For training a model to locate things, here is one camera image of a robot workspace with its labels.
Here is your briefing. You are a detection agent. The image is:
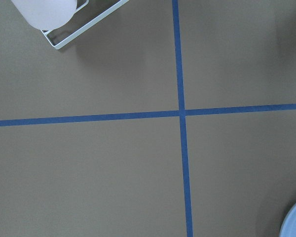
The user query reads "white wire cup rack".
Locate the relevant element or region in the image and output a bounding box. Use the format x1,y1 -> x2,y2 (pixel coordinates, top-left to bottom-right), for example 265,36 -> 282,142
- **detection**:
41,0 -> 128,50

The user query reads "pink plastic cup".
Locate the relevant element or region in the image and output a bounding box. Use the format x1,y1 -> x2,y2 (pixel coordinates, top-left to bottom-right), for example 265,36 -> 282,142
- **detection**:
12,0 -> 77,31

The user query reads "blue ceramic plate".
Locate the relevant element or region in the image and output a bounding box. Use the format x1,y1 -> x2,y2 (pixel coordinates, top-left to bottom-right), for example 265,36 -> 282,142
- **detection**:
279,204 -> 296,237

